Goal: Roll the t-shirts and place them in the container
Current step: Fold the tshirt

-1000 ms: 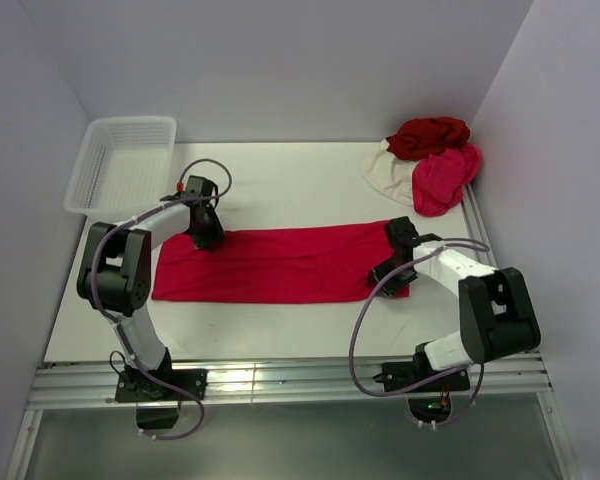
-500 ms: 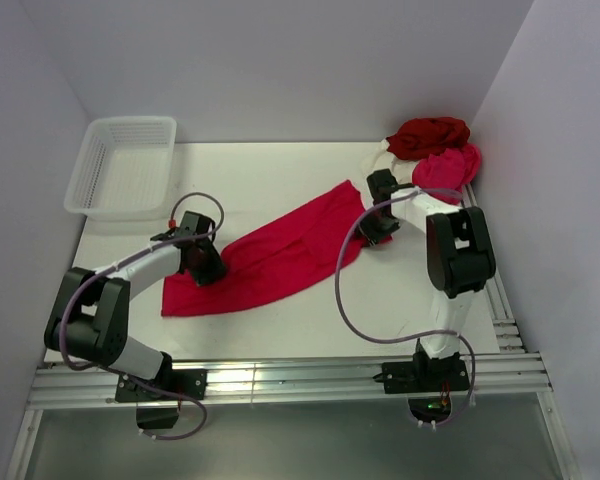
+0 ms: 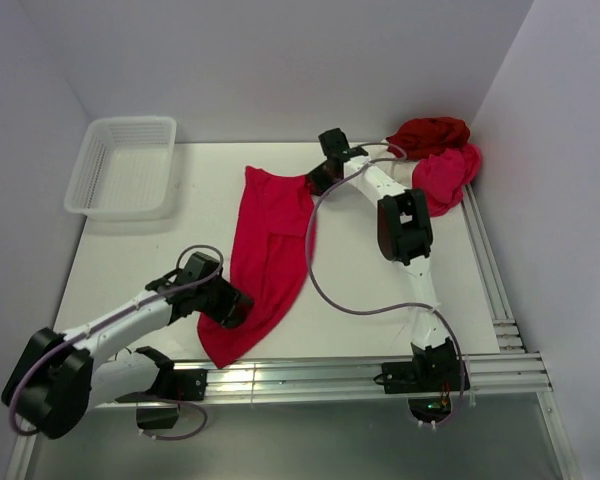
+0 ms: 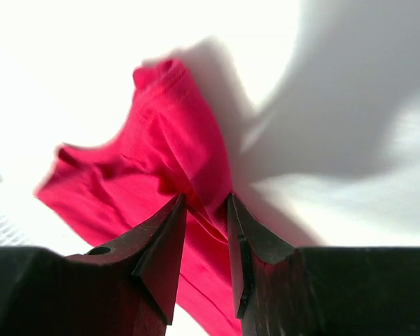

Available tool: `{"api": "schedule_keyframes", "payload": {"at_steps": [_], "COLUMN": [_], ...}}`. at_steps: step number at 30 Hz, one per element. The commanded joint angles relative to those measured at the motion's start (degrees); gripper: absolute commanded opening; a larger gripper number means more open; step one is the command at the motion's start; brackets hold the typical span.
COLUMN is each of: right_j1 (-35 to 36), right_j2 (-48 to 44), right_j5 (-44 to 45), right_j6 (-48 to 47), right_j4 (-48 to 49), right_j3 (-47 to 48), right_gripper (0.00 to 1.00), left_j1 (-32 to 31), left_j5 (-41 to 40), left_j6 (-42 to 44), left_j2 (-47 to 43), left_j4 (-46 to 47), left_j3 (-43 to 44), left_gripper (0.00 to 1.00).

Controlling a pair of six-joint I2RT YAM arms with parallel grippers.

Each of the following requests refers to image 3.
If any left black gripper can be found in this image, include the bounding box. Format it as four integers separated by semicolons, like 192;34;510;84
195;274;254;328

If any bright red t-shirt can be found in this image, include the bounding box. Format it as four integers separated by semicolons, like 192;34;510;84
197;166;315;369

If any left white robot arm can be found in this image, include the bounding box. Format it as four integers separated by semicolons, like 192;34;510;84
1;245;254;439

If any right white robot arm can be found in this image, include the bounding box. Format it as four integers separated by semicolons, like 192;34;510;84
305;128;470;394

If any white t-shirt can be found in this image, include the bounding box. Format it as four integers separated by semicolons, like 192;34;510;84
387;161;418;189

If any dark red t-shirt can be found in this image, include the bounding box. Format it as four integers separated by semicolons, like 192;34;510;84
386;117;470;160

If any pink t-shirt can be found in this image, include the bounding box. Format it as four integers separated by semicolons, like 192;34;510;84
412;144;482;217

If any white plastic mesh basket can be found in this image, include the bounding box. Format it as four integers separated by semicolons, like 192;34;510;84
64;116;177;222

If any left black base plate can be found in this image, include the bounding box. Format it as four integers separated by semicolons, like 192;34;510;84
164;368;208;402

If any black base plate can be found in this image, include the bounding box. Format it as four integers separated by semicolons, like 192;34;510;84
164;368;208;402
373;361;471;394

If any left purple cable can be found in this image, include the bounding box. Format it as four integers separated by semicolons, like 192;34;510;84
8;243;226;442

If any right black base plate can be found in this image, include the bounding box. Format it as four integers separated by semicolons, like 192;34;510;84
373;361;471;394

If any aluminium mounting rail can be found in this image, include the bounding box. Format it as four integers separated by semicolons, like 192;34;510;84
27;352;554;411

